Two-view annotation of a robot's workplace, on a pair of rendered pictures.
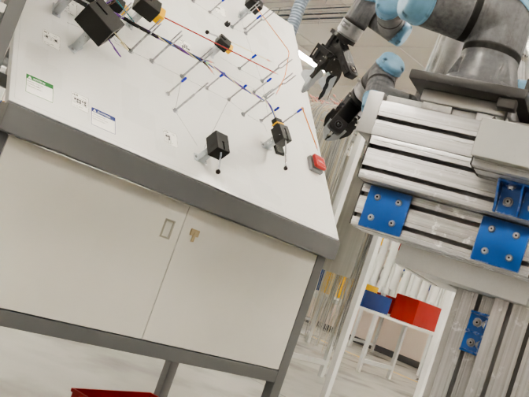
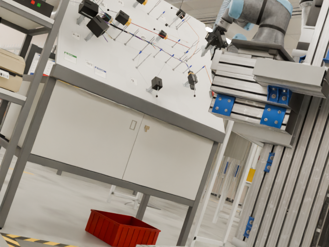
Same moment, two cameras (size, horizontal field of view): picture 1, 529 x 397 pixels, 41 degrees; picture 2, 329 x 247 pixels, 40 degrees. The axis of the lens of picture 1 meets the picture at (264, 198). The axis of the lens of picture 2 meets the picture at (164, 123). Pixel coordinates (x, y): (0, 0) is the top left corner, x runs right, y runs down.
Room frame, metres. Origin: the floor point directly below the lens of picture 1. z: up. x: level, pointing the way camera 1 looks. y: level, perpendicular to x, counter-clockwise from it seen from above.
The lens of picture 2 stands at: (-0.52, -0.28, 0.59)
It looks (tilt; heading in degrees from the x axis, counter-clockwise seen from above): 4 degrees up; 8
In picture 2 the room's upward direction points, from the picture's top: 19 degrees clockwise
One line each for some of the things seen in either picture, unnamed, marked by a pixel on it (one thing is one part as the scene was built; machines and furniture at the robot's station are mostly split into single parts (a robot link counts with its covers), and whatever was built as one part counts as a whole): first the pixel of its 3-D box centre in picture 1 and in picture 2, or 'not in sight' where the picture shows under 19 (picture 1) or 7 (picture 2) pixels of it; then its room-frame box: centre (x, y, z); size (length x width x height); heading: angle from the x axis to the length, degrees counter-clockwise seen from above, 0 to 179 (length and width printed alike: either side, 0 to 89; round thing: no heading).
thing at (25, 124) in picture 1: (197, 194); (147, 108); (2.01, 0.18, 0.83); 1.18 x 0.05 x 0.06; 130
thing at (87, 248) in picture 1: (79, 245); (90, 132); (1.85, 0.41, 0.60); 0.55 x 0.02 x 0.39; 130
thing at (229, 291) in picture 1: (236, 293); (170, 159); (2.20, -0.02, 0.60); 0.55 x 0.03 x 0.39; 130
